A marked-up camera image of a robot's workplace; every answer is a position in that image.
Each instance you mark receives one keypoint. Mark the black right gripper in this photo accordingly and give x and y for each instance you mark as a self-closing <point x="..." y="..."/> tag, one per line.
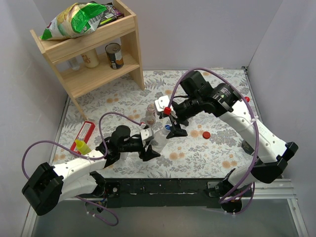
<point x="173" y="119"/>

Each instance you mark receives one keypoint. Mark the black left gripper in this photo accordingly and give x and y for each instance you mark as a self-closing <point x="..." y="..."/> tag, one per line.
<point x="143" y="148"/>

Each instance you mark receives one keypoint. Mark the clear plastic bottle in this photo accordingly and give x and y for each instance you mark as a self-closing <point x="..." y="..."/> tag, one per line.
<point x="160" y="140"/>

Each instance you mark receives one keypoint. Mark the small glass bottle red rim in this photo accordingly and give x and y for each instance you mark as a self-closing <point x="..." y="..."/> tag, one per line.
<point x="150" y="117"/>

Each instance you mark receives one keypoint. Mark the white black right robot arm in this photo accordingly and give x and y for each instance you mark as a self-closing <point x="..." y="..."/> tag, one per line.
<point x="270" y="154"/>

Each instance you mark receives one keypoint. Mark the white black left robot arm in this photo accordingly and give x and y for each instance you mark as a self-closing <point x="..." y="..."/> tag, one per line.
<point x="51" y="184"/>

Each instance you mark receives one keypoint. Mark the white bottle black cap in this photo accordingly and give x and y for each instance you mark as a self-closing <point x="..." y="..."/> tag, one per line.
<point x="123" y="156"/>

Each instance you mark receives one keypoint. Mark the yellow cap bottle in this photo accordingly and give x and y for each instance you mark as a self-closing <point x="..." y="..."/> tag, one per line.
<point x="82" y="147"/>

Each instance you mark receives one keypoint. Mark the red snack box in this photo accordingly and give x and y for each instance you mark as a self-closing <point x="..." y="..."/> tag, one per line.
<point x="85" y="131"/>

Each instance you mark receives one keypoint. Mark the wooden shelf unit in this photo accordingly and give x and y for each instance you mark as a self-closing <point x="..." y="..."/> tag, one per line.
<point x="80" y="82"/>

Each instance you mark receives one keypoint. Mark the dark food can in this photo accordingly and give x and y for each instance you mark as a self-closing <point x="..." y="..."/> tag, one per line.
<point x="114" y="54"/>

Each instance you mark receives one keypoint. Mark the cream jar on shelf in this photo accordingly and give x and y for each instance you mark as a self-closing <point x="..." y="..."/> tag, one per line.
<point x="90" y="58"/>

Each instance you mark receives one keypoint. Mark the clear glass on shelf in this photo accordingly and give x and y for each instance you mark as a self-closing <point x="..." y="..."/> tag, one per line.
<point x="73" y="64"/>

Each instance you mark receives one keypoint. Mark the dark purple snack box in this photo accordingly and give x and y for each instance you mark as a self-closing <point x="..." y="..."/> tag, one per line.
<point x="110" y="15"/>

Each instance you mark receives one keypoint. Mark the green chip bag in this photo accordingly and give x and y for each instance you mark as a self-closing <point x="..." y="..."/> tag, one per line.
<point x="77" y="20"/>

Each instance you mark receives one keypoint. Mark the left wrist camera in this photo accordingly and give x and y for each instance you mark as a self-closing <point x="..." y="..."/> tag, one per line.
<point x="146" y="135"/>

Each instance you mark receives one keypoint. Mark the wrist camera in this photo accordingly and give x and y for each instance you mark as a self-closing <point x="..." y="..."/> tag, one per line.
<point x="146" y="135"/>
<point x="163" y="109"/>

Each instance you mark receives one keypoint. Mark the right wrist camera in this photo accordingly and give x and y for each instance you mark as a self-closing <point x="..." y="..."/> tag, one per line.
<point x="163" y="109"/>

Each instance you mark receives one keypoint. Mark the aluminium frame rail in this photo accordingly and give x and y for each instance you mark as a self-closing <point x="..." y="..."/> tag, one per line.
<point x="274" y="211"/>

